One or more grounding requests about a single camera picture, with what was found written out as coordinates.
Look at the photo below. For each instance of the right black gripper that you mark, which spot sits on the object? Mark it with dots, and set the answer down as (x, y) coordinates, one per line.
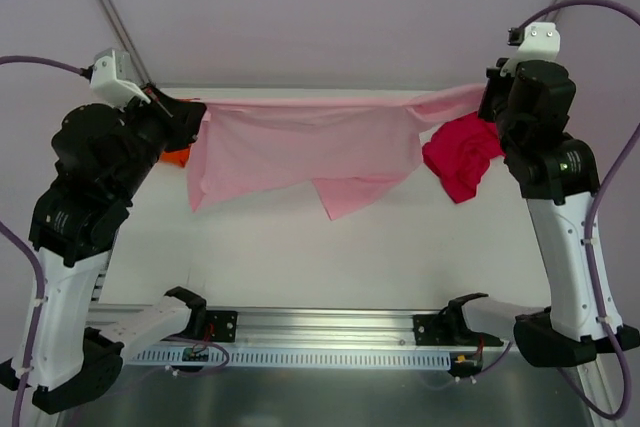
(491, 100)

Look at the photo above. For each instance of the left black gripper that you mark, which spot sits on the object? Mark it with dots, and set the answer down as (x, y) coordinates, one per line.
(181, 120)

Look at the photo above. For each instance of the light pink t shirt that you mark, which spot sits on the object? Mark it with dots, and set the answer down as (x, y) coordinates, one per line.
(354, 150)

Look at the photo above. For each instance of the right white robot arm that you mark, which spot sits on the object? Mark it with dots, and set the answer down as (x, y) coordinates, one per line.
(557, 177)

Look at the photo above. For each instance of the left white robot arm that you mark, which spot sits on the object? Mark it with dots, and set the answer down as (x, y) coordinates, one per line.
(103, 154)

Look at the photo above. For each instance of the orange t shirt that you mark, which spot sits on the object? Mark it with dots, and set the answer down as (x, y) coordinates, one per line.
(179, 157)

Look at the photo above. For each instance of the magenta t shirt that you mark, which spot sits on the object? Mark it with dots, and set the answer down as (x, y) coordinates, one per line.
(459, 153)

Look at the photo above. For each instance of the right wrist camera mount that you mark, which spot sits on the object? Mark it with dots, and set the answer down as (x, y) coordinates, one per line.
(536, 41)

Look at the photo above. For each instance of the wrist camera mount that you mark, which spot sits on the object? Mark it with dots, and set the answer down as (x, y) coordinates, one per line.
(113, 80)
(536, 41)

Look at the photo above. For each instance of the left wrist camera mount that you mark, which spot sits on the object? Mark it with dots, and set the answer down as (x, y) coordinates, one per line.
(113, 80)

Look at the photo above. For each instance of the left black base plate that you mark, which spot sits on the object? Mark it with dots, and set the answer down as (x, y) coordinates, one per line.
(220, 326)

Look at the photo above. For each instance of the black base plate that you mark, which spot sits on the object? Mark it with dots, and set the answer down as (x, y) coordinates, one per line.
(220, 326)
(447, 329)

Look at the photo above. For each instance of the aluminium mounting rail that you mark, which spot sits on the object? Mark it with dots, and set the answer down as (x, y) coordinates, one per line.
(278, 327)

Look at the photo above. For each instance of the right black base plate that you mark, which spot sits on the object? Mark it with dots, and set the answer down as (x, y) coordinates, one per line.
(447, 329)

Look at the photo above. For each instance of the white slotted cable duct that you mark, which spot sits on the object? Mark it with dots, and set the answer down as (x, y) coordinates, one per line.
(257, 357)

